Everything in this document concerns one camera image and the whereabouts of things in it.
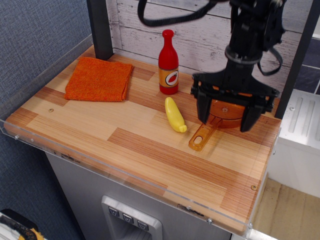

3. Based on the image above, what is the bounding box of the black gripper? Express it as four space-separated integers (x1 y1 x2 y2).
191 59 280 133

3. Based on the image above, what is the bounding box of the orange transparent plastic pan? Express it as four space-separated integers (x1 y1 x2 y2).
188 99 245 152

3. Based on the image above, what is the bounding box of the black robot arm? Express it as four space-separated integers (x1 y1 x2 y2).
191 0 285 132

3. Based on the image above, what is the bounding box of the yellow toy banana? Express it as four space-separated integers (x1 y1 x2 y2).
164 97 187 133

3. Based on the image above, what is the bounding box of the red toy sauce bottle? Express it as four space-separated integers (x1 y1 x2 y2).
158 29 179 95

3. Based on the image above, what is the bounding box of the white toy sink unit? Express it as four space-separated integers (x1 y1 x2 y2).
267 89 320 197

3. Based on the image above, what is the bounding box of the orange folded cloth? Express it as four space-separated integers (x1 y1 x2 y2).
64 57 133 102

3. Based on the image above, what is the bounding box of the silver toy fridge cabinet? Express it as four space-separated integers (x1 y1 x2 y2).
47 153 232 240

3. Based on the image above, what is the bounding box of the silver dispenser button panel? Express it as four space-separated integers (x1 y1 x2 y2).
101 195 163 240

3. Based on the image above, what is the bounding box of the yellow sponge piece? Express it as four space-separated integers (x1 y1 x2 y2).
29 228 45 240

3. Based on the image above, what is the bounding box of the dark right frame post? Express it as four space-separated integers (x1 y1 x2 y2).
274 0 320 119

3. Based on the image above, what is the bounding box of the dark frame post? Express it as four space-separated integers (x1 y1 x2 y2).
86 0 114 60
274 0 320 119

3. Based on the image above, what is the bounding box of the black sleeved cable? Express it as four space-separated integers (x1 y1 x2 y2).
136 0 218 28

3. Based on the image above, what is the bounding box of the dark left frame post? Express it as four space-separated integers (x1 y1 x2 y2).
86 0 114 60

